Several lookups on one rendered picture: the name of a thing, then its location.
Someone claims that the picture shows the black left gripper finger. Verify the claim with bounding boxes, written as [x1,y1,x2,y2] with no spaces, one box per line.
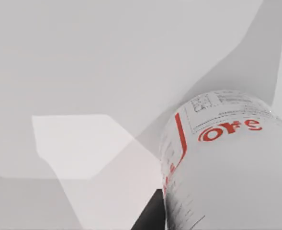
[130,188,167,230]

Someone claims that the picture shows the white and red can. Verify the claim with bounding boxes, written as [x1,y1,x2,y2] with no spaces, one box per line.
[159,89,282,230]

